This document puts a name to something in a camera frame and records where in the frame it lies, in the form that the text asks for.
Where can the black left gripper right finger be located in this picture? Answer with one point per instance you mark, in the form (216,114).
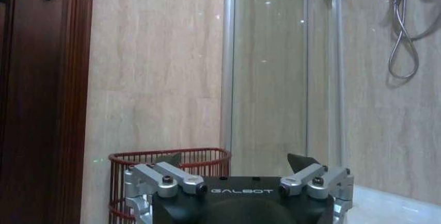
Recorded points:
(311,175)

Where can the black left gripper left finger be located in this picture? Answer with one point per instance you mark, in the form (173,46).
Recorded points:
(173,176)

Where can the white bathtub rim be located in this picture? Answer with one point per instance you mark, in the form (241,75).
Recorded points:
(396,206)

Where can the dark wooden door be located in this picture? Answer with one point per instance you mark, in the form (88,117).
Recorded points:
(42,105)

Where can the glass shower enclosure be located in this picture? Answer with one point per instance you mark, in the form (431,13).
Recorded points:
(272,66)

